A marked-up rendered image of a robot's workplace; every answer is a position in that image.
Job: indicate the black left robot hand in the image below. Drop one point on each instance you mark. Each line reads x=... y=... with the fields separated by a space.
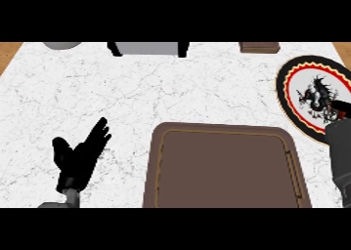
x=78 y=159

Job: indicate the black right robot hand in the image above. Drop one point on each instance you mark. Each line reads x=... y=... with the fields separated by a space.
x=346 y=107

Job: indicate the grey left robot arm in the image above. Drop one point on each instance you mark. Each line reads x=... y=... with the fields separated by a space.
x=66 y=200

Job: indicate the black-rimmed dragon print plate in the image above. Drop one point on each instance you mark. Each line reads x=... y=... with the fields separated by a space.
x=311 y=94

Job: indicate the brown tray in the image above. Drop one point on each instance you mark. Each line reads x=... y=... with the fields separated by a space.
x=226 y=166

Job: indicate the brown wooden block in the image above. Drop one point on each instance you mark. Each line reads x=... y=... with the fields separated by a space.
x=259 y=47

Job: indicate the grey round object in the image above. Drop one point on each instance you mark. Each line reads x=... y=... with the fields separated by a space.
x=62 y=45

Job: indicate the grey appliance with black legs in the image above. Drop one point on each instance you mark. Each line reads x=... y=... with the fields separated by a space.
x=145 y=49

